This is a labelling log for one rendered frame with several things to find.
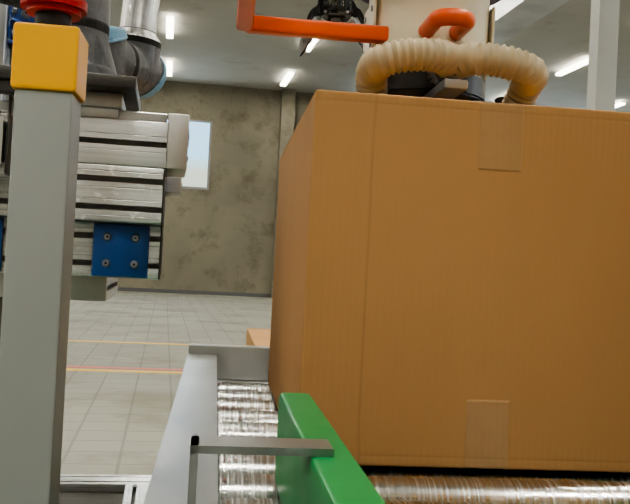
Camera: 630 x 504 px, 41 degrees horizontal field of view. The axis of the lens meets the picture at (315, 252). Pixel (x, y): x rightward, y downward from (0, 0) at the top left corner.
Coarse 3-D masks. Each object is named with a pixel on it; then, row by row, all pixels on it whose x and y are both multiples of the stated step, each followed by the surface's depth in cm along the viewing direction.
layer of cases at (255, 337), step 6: (252, 330) 270; (258, 330) 271; (264, 330) 272; (270, 330) 273; (246, 336) 277; (252, 336) 248; (258, 336) 249; (264, 336) 250; (246, 342) 275; (252, 342) 234; (258, 342) 230; (264, 342) 231
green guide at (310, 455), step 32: (288, 416) 69; (320, 416) 68; (192, 448) 52; (224, 448) 53; (256, 448) 53; (288, 448) 53; (320, 448) 53; (192, 480) 52; (288, 480) 66; (320, 480) 48; (352, 480) 48
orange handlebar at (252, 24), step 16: (240, 0) 100; (240, 16) 106; (256, 16) 113; (432, 16) 106; (448, 16) 105; (464, 16) 105; (256, 32) 113; (272, 32) 113; (288, 32) 113; (304, 32) 113; (320, 32) 113; (336, 32) 114; (352, 32) 114; (368, 32) 114; (384, 32) 114; (432, 32) 109; (464, 32) 108
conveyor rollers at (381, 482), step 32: (224, 384) 146; (256, 384) 147; (224, 416) 118; (256, 416) 119; (224, 480) 83; (256, 480) 83; (384, 480) 85; (416, 480) 85; (448, 480) 86; (480, 480) 86; (512, 480) 87; (544, 480) 88; (576, 480) 89; (608, 480) 96
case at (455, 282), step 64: (320, 128) 90; (384, 128) 91; (448, 128) 92; (512, 128) 92; (576, 128) 93; (320, 192) 90; (384, 192) 91; (448, 192) 91; (512, 192) 92; (576, 192) 93; (320, 256) 90; (384, 256) 91; (448, 256) 91; (512, 256) 92; (576, 256) 93; (320, 320) 90; (384, 320) 91; (448, 320) 91; (512, 320) 92; (576, 320) 93; (320, 384) 90; (384, 384) 90; (448, 384) 91; (512, 384) 92; (576, 384) 93; (384, 448) 90; (448, 448) 91; (512, 448) 92; (576, 448) 93
